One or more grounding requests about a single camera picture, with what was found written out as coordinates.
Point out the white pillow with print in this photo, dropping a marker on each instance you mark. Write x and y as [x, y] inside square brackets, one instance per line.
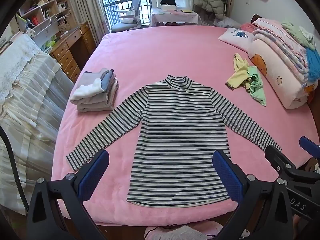
[236, 37]

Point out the wooden desk with drawers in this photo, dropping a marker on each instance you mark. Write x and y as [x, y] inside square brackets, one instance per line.
[72, 45]

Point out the black pouch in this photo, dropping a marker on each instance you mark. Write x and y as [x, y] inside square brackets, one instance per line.
[168, 1]

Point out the person's pink pajamas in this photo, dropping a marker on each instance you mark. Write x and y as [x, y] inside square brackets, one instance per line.
[185, 232]

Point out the wooden bookshelf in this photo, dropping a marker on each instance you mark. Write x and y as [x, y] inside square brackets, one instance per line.
[42, 10]

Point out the small table with floral cloth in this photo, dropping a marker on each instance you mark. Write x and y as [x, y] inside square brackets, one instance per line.
[175, 18]

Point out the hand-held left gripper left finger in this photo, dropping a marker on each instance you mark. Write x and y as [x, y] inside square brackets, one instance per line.
[93, 172]

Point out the stack of folded clothes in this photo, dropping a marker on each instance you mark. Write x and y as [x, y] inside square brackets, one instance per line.
[95, 92]

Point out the beige striped curtain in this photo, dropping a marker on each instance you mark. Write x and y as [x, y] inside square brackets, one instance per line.
[85, 2]

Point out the folded pink cartoon quilt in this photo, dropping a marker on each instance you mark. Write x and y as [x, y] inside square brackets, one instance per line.
[280, 80]

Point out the stack of books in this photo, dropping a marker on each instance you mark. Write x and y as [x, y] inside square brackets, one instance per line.
[6, 43]

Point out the blue towel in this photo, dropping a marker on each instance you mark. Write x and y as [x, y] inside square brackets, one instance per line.
[313, 65]

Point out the striped long-sleeve shirt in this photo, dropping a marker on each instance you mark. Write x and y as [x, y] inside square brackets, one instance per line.
[180, 135]

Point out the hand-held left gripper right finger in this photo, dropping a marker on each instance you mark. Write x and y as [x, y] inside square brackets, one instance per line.
[226, 177]

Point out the folded pink ruffled blanket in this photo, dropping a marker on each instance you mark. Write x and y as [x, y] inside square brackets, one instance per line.
[280, 40]

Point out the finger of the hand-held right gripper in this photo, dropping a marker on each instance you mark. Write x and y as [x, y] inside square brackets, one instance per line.
[273, 155]
[307, 143]

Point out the pink fleece bed sheet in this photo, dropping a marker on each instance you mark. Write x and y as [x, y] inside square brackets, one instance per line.
[175, 50]

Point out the grey office chair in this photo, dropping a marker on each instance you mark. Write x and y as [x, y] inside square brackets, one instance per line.
[130, 17]

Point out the pale green garment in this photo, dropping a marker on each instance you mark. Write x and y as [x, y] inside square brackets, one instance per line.
[297, 33]

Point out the white box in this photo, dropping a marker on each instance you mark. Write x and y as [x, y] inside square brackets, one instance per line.
[170, 7]

